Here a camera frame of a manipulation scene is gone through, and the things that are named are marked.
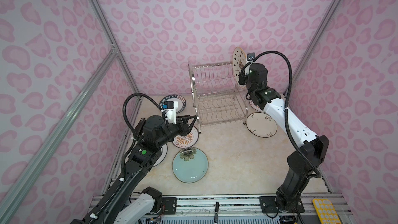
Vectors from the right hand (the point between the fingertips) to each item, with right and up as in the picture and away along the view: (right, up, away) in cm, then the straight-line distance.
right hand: (248, 65), depth 77 cm
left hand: (-26, -24, -11) cm, 37 cm away
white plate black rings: (-45, -47, +13) cm, 66 cm away
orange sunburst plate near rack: (-35, -42, +18) cm, 58 cm away
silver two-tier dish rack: (-15, -15, +10) cm, 23 cm away
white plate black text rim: (-39, -16, +39) cm, 58 cm away
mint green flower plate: (-30, -53, +8) cm, 61 cm away
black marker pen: (-16, -70, -5) cm, 72 cm away
